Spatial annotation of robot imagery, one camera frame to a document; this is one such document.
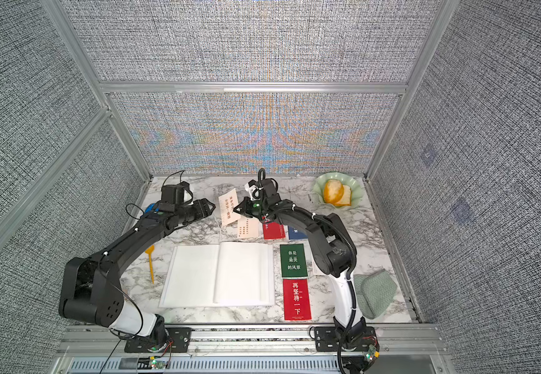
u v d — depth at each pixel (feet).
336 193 3.41
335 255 1.79
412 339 2.46
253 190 2.88
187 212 2.45
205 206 2.62
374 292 2.68
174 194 2.24
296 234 3.27
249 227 3.29
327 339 2.40
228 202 3.11
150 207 3.08
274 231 3.29
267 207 2.51
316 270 2.89
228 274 2.94
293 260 3.01
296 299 2.68
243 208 2.79
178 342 2.41
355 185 3.60
